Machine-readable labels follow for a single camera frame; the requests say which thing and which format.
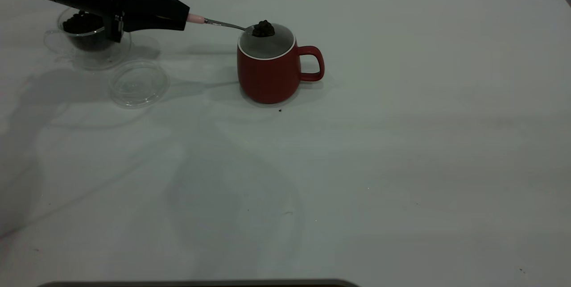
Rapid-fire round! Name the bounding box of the red ceramic mug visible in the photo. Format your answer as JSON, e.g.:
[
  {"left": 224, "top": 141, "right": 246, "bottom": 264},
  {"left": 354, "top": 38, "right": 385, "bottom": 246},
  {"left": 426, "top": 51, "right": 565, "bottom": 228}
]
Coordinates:
[{"left": 236, "top": 22, "right": 325, "bottom": 105}]

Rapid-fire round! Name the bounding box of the pink-handled metal spoon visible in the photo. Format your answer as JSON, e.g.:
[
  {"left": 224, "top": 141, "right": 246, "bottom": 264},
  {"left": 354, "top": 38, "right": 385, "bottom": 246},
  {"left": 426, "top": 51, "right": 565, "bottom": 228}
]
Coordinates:
[{"left": 186, "top": 13, "right": 268, "bottom": 35}]

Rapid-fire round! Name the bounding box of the clear double-wall glass cup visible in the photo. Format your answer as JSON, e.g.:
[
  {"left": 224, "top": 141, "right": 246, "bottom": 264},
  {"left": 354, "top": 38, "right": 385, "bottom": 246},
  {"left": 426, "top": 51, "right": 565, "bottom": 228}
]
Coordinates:
[{"left": 43, "top": 7, "right": 132, "bottom": 71}]

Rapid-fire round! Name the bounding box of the coffee beans pile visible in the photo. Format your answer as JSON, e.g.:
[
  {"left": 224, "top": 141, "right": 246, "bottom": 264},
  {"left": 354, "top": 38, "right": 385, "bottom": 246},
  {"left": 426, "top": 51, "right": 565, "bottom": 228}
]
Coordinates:
[{"left": 62, "top": 11, "right": 112, "bottom": 51}]

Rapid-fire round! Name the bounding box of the spoonful of coffee beans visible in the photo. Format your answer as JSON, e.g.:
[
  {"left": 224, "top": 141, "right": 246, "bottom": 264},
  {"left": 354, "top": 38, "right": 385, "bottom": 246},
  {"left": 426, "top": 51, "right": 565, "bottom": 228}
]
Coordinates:
[{"left": 252, "top": 20, "right": 276, "bottom": 38}]

